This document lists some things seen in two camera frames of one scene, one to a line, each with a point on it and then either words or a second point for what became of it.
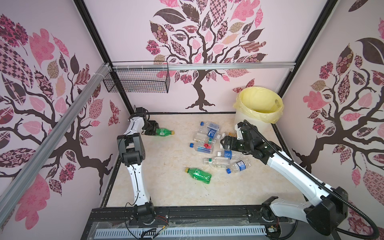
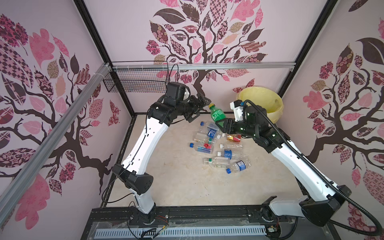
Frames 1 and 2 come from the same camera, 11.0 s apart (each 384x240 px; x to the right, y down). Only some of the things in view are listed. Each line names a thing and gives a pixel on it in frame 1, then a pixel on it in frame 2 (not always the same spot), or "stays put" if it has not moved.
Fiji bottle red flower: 204,147 stays put
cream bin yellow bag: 260,106 stays put
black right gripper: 232,139 to 228,122
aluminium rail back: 244,66 stays put
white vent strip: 181,231 stays put
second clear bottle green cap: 201,137 stays put
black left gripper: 151,131 to 196,106
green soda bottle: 199,175 to 217,114
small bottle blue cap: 238,166 stays put
